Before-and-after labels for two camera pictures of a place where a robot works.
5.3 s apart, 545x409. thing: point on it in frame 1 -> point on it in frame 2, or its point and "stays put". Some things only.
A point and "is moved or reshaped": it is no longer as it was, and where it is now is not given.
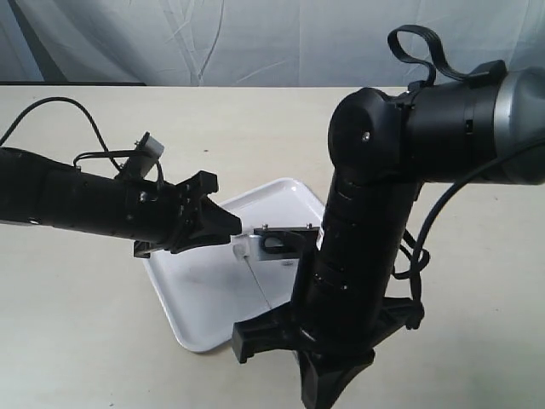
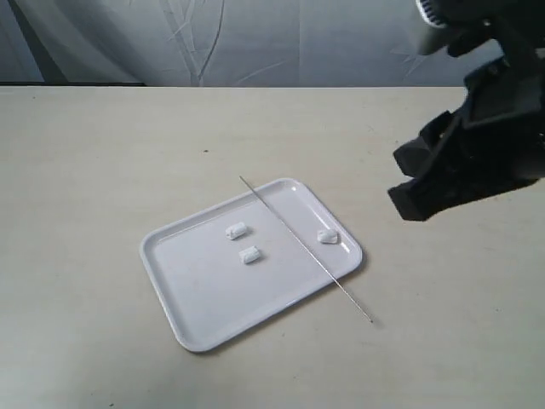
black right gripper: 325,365 -> 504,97
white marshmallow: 240,245 is moved or reshaped
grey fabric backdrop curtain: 258,43 stays put
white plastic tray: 205,291 stays put
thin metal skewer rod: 252,272 -> 306,250
